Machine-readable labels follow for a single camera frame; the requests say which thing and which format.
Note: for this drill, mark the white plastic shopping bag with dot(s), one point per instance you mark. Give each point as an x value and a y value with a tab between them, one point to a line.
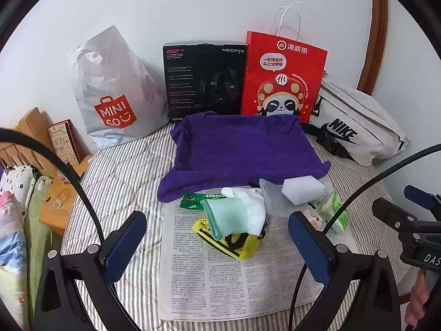
113	86

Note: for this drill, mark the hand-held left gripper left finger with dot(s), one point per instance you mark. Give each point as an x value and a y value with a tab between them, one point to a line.
125	244

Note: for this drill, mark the wooden bedside shelf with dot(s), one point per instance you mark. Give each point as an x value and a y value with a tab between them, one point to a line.
31	131

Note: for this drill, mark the black headset box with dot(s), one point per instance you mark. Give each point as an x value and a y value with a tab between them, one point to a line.
203	79

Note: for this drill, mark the small cartoon snack packet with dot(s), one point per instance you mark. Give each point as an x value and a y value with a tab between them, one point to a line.
314	217

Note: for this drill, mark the grey translucent bag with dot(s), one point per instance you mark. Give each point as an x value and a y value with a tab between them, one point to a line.
272	198

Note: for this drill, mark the person's right hand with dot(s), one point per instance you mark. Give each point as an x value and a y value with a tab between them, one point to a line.
417	296

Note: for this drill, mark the white waist bag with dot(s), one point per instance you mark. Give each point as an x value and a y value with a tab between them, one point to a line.
358	124

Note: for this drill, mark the newspaper sheet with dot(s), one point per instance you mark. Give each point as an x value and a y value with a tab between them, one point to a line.
213	275

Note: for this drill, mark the colourful blanket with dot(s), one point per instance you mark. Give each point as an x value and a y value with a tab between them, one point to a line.
17	248

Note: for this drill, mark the clear glass cup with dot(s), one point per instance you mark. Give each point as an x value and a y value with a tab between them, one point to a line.
57	202
63	177

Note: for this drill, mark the red paper bag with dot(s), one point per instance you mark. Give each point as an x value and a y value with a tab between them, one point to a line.
286	76

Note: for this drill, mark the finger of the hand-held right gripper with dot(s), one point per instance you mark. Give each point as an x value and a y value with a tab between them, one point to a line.
396	215
422	196

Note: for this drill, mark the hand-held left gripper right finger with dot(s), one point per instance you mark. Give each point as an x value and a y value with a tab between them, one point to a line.
308	244

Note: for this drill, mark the purple towel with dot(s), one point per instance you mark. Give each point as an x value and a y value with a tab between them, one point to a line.
241	148

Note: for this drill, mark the floral pillow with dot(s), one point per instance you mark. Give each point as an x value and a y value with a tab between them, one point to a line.
15	184

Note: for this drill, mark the wooden door frame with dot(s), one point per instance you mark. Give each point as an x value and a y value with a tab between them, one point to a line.
375	31

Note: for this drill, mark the white glove with green cuff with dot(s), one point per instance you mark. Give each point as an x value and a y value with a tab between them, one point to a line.
237	210

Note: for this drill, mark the patterned book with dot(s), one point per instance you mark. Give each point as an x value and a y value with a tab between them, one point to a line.
65	141

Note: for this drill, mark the green tissue pack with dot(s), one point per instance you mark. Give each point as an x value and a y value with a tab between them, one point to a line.
334	210

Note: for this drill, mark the white sponge block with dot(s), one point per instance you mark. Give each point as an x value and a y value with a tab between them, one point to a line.
303	188

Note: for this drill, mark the green snack packet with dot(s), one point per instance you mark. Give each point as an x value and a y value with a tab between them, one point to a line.
193	201

